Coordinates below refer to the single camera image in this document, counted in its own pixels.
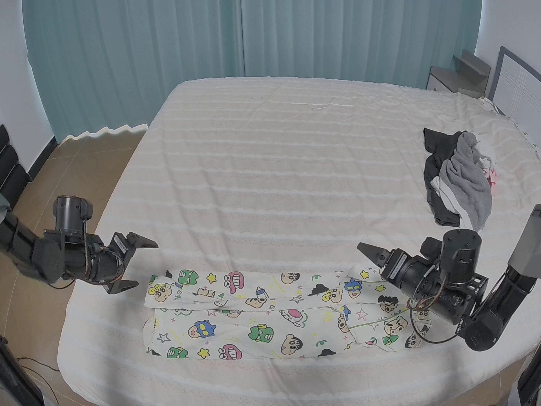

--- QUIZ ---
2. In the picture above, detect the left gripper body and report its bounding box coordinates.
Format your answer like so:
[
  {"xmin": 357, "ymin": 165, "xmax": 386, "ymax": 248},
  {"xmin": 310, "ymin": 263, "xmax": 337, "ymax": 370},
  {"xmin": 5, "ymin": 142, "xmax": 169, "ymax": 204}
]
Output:
[{"xmin": 86, "ymin": 232, "xmax": 137, "ymax": 288}]

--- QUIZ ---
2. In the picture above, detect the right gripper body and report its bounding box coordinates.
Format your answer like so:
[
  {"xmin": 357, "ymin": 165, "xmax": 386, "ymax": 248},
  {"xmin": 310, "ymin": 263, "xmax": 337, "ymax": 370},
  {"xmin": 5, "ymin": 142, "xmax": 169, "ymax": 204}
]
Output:
[{"xmin": 380, "ymin": 247, "xmax": 444, "ymax": 304}]

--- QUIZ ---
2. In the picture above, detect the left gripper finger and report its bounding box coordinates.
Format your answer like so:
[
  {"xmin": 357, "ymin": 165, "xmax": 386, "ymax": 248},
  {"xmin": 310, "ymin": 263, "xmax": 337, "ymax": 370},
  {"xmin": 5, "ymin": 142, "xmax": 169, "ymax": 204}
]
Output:
[
  {"xmin": 126, "ymin": 231, "xmax": 159, "ymax": 249},
  {"xmin": 107, "ymin": 279, "xmax": 139, "ymax": 296}
]

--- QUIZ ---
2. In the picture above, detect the white printed pyjama top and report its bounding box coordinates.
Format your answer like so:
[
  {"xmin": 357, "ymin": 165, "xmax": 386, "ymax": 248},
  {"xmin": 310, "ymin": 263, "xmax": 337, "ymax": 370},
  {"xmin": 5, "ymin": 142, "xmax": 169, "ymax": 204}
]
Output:
[{"xmin": 144, "ymin": 266, "xmax": 433, "ymax": 360}]

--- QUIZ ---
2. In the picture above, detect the pile of clothes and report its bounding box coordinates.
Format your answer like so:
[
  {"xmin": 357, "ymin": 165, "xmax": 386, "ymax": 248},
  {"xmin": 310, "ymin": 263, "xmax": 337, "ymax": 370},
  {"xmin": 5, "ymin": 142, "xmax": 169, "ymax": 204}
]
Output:
[{"xmin": 423, "ymin": 127, "xmax": 499, "ymax": 231}]

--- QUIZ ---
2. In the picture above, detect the bed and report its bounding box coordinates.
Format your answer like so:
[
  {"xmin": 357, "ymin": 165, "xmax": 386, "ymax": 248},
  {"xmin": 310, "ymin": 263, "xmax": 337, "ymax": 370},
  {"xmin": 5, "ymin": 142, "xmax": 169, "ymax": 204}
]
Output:
[{"xmin": 57, "ymin": 46, "xmax": 541, "ymax": 406}]

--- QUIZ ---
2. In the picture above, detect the blue-green curtain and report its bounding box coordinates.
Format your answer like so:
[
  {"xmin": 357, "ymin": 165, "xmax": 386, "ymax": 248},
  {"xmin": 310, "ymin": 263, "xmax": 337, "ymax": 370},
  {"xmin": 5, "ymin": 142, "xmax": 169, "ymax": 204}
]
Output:
[
  {"xmin": 21, "ymin": 0, "xmax": 243, "ymax": 140},
  {"xmin": 240, "ymin": 0, "xmax": 484, "ymax": 88}
]

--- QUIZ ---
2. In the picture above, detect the grey bedside table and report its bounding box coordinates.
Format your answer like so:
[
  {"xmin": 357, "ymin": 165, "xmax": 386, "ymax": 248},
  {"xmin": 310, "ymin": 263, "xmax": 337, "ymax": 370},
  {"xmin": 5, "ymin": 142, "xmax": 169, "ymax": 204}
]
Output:
[{"xmin": 426, "ymin": 49, "xmax": 491, "ymax": 98}]

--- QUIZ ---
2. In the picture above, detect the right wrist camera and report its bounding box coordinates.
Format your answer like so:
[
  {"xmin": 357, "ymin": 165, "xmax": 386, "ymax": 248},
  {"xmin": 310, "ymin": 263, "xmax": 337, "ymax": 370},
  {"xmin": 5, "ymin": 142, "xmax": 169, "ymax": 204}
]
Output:
[{"xmin": 420, "ymin": 236, "xmax": 444, "ymax": 265}]

